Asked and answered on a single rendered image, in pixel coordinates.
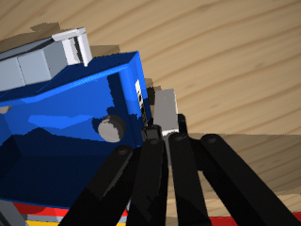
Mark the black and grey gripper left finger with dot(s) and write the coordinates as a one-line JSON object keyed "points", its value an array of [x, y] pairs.
{"points": [[106, 196]]}

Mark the blue bin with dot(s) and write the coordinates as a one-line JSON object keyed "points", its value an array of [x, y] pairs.
{"points": [[51, 149]]}

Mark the red bin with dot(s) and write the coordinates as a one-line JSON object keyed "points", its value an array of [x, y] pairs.
{"points": [[229, 221]]}

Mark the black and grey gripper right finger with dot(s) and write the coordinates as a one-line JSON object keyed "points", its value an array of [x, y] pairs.
{"points": [[246, 196]]}

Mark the dark grey metal shelf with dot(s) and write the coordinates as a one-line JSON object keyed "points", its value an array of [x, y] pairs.
{"points": [[29, 66]]}

